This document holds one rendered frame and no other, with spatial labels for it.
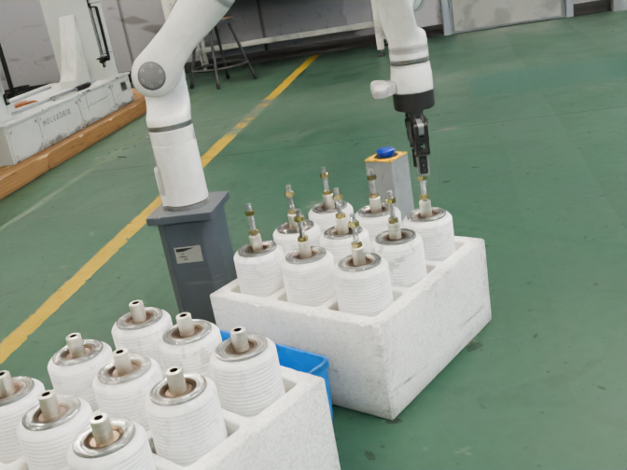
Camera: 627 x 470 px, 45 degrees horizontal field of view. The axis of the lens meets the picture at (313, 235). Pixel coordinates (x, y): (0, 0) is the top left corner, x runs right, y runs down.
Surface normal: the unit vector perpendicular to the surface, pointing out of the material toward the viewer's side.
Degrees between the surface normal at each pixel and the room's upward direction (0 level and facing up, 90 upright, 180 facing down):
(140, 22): 90
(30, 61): 90
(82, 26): 90
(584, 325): 0
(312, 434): 90
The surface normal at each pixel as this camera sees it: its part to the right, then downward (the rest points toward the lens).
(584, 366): -0.16, -0.93
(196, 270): -0.17, 0.29
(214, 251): 0.55, 0.17
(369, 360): -0.60, 0.36
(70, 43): -0.21, -0.05
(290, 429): 0.76, 0.11
